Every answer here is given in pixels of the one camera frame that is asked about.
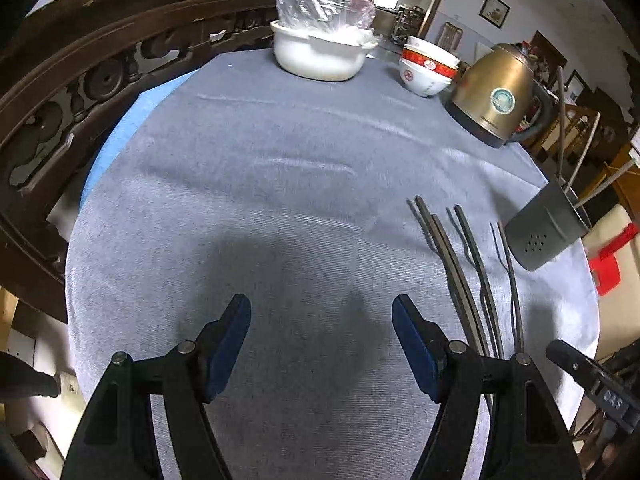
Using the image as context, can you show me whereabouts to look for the dark chopstick six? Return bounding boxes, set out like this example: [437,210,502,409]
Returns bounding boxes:
[454,205,504,359]

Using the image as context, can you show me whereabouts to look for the dark grey utensil holder cup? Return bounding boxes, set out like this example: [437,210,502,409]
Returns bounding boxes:
[504,180,591,271]

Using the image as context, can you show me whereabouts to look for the cream sofa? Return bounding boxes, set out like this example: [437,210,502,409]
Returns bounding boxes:
[582,205,639,361]

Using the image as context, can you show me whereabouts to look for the dark chopstick eight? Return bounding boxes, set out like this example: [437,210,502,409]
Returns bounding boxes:
[490,221,514,341]

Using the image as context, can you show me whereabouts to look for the dark chopstick two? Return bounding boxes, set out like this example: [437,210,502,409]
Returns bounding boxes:
[563,112,601,195]

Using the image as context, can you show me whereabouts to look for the framed wall picture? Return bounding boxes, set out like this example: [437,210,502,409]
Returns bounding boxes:
[478,0,511,28]

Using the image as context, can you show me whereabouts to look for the red white stacked bowls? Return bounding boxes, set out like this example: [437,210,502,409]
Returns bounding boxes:
[399,36,460,98]

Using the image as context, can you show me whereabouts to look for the white pot with plastic bag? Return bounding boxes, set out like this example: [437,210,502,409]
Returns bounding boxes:
[270,0,378,82]

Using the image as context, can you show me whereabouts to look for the grey tablecloth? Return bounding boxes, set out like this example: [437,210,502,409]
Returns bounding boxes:
[65,50,599,479]

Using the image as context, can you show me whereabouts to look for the dark chopstick five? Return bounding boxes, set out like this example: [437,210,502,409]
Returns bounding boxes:
[430,212,494,411]

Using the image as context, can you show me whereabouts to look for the gold electric kettle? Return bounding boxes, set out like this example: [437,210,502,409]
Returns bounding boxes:
[445,42,559,148]

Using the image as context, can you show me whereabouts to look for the dark chopstick four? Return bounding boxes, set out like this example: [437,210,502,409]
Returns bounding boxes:
[414,195,471,343]

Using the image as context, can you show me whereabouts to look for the dark chopstick seven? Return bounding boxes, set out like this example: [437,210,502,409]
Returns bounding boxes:
[498,222,525,353]

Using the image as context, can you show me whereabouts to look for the dark chopstick one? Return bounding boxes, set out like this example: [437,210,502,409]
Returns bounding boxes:
[556,65,566,184]

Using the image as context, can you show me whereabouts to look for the dark chopstick three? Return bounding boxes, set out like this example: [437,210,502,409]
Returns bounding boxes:
[575,157,639,208]

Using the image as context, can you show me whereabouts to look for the dark carved wooden sideboard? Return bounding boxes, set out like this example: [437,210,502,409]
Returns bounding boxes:
[1,0,277,321]

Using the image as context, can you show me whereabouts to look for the red plastic chair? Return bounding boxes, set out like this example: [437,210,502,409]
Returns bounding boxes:
[588,222,639,296]

